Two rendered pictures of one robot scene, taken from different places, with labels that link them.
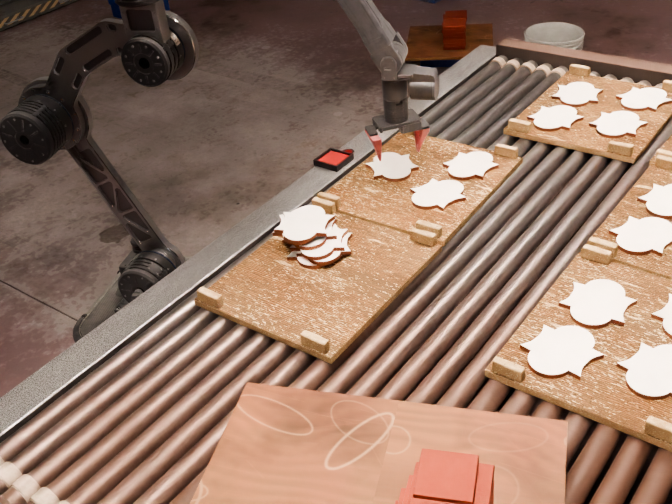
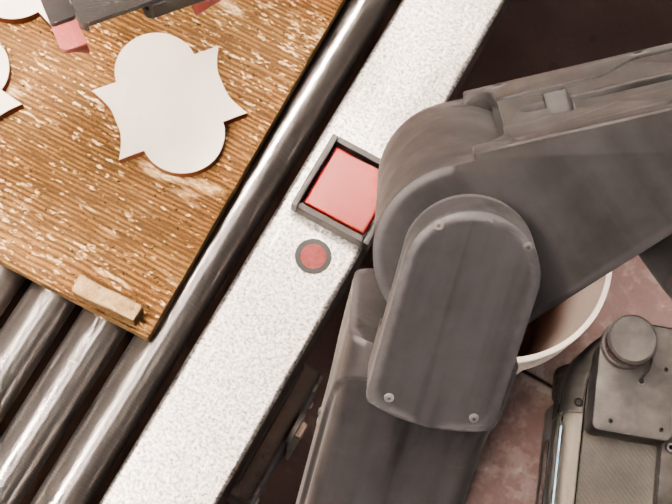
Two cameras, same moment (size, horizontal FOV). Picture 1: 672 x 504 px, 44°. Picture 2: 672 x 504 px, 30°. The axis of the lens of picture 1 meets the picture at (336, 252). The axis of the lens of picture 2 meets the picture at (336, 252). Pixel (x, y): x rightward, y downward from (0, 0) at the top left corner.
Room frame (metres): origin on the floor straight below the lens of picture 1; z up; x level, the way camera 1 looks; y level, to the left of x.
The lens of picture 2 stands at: (2.24, -0.16, 1.95)
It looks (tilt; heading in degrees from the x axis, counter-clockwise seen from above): 73 degrees down; 158
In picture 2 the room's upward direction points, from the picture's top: 12 degrees clockwise
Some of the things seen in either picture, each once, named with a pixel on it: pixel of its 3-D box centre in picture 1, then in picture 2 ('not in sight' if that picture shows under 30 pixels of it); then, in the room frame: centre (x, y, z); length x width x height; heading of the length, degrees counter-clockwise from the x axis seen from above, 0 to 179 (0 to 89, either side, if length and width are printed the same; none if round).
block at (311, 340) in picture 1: (315, 342); not in sight; (1.16, 0.06, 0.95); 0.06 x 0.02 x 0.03; 51
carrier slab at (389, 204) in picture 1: (420, 182); (90, 51); (1.72, -0.22, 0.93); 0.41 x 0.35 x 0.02; 142
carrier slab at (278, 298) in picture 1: (321, 274); not in sight; (1.39, 0.04, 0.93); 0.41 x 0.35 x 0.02; 141
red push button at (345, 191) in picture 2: (333, 160); (349, 192); (1.89, -0.02, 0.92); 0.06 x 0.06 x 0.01; 50
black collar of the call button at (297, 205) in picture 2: (333, 159); (349, 191); (1.89, -0.02, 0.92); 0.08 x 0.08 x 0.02; 50
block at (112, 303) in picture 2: not in sight; (107, 301); (1.96, -0.24, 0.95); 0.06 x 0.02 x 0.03; 52
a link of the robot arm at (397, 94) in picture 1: (397, 86); not in sight; (1.74, -0.18, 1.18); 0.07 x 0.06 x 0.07; 70
